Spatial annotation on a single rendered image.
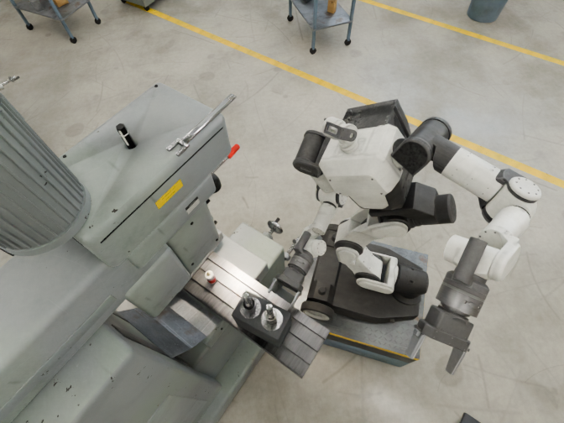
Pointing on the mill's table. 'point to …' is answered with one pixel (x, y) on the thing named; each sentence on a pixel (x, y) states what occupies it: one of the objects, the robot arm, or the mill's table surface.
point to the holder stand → (258, 322)
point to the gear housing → (172, 223)
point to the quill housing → (195, 238)
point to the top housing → (143, 169)
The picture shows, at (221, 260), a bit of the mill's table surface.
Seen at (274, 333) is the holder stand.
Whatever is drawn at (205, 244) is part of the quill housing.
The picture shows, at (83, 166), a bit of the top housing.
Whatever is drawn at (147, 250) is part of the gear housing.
